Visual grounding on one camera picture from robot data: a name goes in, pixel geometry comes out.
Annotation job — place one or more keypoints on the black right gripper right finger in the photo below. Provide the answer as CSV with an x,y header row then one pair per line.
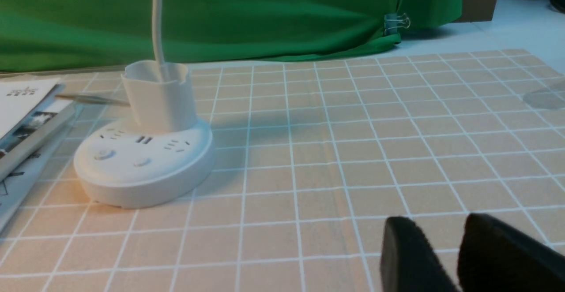
x,y
496,257

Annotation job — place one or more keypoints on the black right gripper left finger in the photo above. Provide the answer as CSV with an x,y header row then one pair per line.
x,y
408,262

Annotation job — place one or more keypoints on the white desk lamp with sockets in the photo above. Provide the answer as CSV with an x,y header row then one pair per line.
x,y
159,154

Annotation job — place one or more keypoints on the checkered beige tablecloth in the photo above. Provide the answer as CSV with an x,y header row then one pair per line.
x,y
311,160

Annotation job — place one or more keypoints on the silver binder clip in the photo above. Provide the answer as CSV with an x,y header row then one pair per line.
x,y
393,23

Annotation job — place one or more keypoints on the lower photo brochure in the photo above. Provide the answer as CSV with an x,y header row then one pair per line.
x,y
17,181

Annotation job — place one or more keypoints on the white Nanoradar product brochure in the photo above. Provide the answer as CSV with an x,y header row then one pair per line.
x,y
30,115

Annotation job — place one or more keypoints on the green backdrop cloth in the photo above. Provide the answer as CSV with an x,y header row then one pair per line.
x,y
38,35

